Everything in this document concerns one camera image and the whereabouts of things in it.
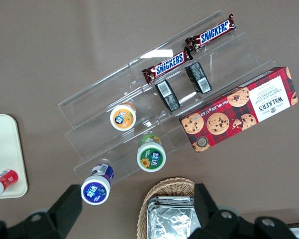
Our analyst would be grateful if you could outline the orange label gum bottle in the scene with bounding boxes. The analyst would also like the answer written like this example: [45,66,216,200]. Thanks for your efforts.
[109,102,138,132]

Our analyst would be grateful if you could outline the stack of foil trays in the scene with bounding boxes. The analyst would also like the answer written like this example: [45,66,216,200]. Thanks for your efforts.
[146,195,203,239]

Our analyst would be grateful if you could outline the Snickers chocolate bar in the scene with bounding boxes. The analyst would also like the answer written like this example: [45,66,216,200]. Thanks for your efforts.
[184,13,237,52]
[142,47,193,86]

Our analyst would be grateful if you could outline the red label gum bottle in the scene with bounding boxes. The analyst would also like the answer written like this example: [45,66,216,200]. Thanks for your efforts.
[0,169,19,202]

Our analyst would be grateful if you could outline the small black box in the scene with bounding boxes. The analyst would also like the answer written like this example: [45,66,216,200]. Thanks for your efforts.
[184,61,213,95]
[154,79,181,113]

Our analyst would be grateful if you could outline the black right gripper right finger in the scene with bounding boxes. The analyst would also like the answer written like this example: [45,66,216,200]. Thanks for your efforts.
[194,183,243,233]

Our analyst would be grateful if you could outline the blue label gum bottle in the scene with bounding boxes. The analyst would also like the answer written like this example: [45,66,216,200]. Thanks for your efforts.
[80,163,115,206]

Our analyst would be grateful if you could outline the red Walkers cookie box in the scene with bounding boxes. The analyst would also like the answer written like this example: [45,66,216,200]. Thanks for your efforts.
[178,66,299,154]

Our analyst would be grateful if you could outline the clear acrylic stepped display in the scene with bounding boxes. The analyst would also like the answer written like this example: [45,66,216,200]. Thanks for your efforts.
[57,9,276,185]

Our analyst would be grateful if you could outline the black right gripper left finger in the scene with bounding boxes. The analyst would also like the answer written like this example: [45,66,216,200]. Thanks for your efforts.
[23,184,83,239]

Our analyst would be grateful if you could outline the green label gum bottle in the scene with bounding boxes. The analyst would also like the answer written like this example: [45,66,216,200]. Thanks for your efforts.
[136,133,167,173]

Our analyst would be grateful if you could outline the beige plastic tray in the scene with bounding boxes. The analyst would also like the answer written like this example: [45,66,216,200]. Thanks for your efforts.
[0,114,29,200]

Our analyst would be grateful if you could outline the oval wicker basket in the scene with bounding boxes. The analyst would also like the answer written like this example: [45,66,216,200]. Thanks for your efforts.
[136,176,196,239]

